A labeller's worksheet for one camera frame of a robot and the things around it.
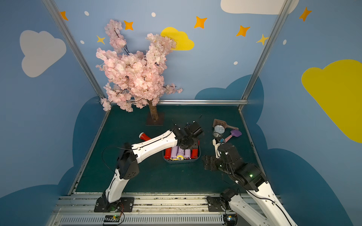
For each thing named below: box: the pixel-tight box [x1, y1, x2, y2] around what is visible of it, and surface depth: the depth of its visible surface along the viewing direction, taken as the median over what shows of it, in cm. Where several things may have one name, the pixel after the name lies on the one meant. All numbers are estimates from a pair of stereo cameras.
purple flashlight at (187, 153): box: [183, 148, 191, 159], surface depth 88 cm
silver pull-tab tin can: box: [214, 124, 225, 134], surface depth 103 cm
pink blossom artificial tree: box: [96, 18, 183, 125], surface depth 72 cm
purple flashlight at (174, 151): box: [171, 145, 179, 160], surface depth 87 cm
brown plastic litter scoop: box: [212, 118, 239, 131], surface depth 113 cm
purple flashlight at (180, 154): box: [176, 145, 185, 161], surface depth 87 cm
